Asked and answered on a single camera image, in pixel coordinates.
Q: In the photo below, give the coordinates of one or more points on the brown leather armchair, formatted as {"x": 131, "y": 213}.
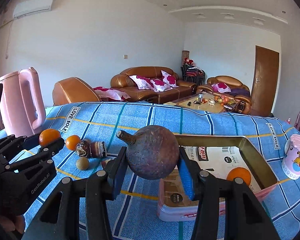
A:
{"x": 231, "y": 87}
{"x": 73, "y": 90}

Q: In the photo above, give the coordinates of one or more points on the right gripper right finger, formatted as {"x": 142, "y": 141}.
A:
{"x": 245, "y": 217}

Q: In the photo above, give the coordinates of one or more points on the brown leather armchair near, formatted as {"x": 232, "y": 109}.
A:
{"x": 73, "y": 90}

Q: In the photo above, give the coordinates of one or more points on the large brown passion fruit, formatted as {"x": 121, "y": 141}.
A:
{"x": 152, "y": 152}

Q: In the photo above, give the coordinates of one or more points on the pink floral pillow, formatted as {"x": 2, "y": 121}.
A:
{"x": 142, "y": 82}
{"x": 159, "y": 85}
{"x": 169, "y": 79}

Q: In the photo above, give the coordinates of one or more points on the orange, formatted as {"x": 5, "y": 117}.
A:
{"x": 240, "y": 172}
{"x": 72, "y": 141}
{"x": 48, "y": 136}

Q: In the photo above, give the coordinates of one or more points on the wooden coffee table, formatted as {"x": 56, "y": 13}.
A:
{"x": 207, "y": 102}

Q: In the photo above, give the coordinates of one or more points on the pink pillow on armchair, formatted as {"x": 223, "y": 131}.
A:
{"x": 221, "y": 87}

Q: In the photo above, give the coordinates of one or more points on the small tan longan fruit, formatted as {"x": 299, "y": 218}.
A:
{"x": 82, "y": 163}

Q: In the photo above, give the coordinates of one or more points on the pink floral pillow middle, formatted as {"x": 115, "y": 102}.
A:
{"x": 159, "y": 85}

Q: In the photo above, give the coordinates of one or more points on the pink floral pillow right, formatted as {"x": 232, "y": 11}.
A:
{"x": 169, "y": 79}

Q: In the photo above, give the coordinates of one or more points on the white air conditioner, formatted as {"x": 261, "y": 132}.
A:
{"x": 31, "y": 7}

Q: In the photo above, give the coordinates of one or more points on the brown leather three-seat sofa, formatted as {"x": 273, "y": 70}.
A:
{"x": 123, "y": 83}

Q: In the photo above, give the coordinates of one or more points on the brown leather armchair far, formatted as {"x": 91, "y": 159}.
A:
{"x": 231, "y": 87}

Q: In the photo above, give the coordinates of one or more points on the wooden door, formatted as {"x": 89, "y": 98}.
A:
{"x": 265, "y": 81}

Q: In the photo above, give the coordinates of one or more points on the pink floral pillow left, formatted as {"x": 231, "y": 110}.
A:
{"x": 142, "y": 82}

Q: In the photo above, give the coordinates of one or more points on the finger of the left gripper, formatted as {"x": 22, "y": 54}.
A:
{"x": 12, "y": 145}
{"x": 44, "y": 154}

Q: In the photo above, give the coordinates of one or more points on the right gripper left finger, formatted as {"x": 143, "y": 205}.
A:
{"x": 58, "y": 217}

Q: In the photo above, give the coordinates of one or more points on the stacked chairs in corner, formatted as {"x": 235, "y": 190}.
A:
{"x": 192, "y": 73}

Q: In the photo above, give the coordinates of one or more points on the sliced purple fruit half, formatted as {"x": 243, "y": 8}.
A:
{"x": 98, "y": 149}

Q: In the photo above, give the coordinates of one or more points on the pink cartoon cup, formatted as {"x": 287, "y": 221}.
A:
{"x": 291, "y": 159}

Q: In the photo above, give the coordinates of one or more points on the pink floral blanket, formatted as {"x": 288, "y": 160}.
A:
{"x": 111, "y": 94}

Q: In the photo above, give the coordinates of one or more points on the dark brown cut fruit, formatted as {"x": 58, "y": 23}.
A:
{"x": 83, "y": 149}

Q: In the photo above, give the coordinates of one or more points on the blue plaid tablecloth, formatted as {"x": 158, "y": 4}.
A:
{"x": 131, "y": 216}

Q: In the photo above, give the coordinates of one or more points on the pink electric kettle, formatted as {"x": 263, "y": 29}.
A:
{"x": 21, "y": 107}

